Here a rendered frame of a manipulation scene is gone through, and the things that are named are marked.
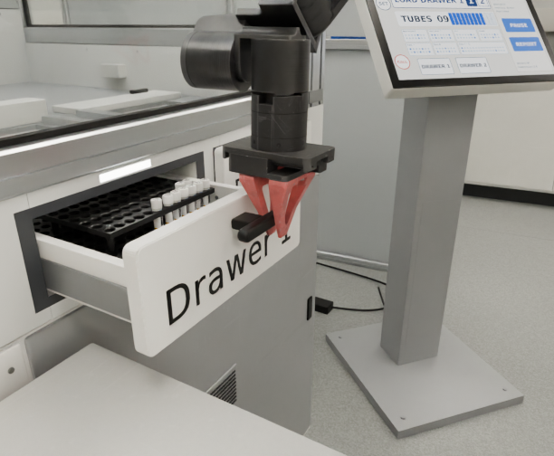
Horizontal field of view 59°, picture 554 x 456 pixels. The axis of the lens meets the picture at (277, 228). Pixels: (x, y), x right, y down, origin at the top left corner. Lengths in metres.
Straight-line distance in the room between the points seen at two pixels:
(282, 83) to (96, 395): 0.35
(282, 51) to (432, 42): 0.90
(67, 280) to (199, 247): 0.14
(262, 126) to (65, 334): 0.32
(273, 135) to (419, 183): 1.01
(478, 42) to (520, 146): 2.10
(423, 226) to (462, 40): 0.52
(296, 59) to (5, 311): 0.37
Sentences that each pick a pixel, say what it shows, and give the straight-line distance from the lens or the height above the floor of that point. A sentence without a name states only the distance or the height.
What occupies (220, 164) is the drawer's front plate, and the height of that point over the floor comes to 0.91.
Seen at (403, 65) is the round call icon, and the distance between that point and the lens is 1.26.
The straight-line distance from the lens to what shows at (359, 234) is 2.38.
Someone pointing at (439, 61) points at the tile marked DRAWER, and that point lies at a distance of 1.32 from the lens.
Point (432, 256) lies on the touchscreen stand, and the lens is 1.58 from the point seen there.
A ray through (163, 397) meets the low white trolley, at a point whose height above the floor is 0.76.
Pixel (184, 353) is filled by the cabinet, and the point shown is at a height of 0.62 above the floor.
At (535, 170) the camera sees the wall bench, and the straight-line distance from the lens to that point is 3.52.
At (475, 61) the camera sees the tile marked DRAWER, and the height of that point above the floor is 1.01.
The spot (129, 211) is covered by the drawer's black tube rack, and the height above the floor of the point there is 0.90.
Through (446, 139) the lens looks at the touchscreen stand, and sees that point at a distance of 1.46.
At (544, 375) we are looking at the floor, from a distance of 1.95.
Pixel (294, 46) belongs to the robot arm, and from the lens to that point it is 0.47.
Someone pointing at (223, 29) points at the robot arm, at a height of 1.09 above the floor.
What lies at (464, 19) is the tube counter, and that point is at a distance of 1.46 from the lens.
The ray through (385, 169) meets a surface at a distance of 2.25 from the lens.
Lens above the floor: 1.10
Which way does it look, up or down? 23 degrees down
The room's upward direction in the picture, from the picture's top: straight up
